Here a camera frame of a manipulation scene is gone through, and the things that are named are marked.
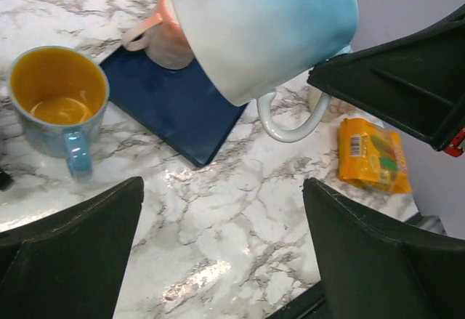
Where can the dark blue mat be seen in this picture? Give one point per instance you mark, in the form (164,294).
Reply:
(182,107)

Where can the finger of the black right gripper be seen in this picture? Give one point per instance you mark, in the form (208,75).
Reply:
(415,83)

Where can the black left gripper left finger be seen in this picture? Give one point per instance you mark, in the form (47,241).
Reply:
(71,264)

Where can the blue butterfly mug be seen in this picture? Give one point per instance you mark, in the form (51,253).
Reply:
(59,96)

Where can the pink ceramic mug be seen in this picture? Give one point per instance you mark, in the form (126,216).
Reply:
(161,37)

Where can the blue white gradient mug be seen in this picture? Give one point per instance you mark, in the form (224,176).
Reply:
(248,48)

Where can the white pump bottle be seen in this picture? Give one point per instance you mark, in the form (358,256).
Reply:
(320,105)

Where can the aluminium rail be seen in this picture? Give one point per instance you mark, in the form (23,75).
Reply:
(432,224)

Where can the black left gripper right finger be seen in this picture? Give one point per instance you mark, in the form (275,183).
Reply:
(374,266)

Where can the orange snack bag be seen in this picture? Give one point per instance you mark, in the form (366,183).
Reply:
(372,157)

